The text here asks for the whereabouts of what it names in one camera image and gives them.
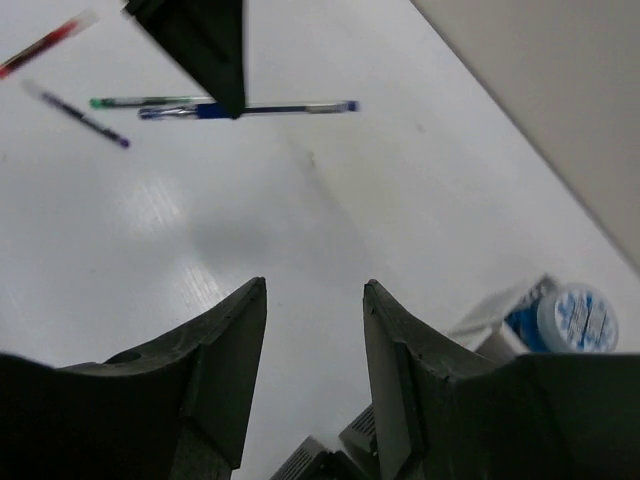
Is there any purple gel pen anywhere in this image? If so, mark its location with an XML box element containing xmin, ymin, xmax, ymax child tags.
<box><xmin>22</xmin><ymin>81</ymin><xmax>131</xmax><ymax>149</ymax></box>

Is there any green gel pen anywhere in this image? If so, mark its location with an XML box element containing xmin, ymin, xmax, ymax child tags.
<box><xmin>89</xmin><ymin>96</ymin><xmax>212</xmax><ymax>109</ymax></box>

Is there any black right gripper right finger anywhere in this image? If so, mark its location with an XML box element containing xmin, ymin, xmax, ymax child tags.
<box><xmin>363</xmin><ymin>280</ymin><xmax>639</xmax><ymax>479</ymax></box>

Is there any black mesh container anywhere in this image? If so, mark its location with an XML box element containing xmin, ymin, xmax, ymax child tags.
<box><xmin>339</xmin><ymin>404</ymin><xmax>378</xmax><ymax>458</ymax></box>
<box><xmin>270</xmin><ymin>436</ymin><xmax>367</xmax><ymax>480</ymax></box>

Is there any far black mesh container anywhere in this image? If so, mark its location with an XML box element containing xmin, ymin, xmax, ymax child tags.
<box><xmin>339</xmin><ymin>404</ymin><xmax>378</xmax><ymax>458</ymax></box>

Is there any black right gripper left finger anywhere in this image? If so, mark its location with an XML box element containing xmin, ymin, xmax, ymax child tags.
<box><xmin>1</xmin><ymin>277</ymin><xmax>267</xmax><ymax>479</ymax></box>

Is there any far white mesh container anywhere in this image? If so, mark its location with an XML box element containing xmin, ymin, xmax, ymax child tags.
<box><xmin>445</xmin><ymin>274</ymin><xmax>559</xmax><ymax>364</ymax></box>

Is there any red gel pen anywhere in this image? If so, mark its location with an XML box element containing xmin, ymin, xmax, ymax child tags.
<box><xmin>1</xmin><ymin>9</ymin><xmax>98</xmax><ymax>80</ymax></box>

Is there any blue cleaning gel jar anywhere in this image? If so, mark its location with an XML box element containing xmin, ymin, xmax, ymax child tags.
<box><xmin>505</xmin><ymin>284</ymin><xmax>619</xmax><ymax>353</ymax></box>

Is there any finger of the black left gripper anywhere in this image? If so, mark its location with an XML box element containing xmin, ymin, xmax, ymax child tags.
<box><xmin>124</xmin><ymin>0</ymin><xmax>246</xmax><ymax>119</ymax></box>

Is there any blue ballpoint pen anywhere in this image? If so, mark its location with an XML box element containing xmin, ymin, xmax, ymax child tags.
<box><xmin>138</xmin><ymin>100</ymin><xmax>360</xmax><ymax>120</ymax></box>

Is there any near black mesh container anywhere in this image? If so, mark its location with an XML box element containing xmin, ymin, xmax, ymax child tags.
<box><xmin>270</xmin><ymin>436</ymin><xmax>367</xmax><ymax>480</ymax></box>

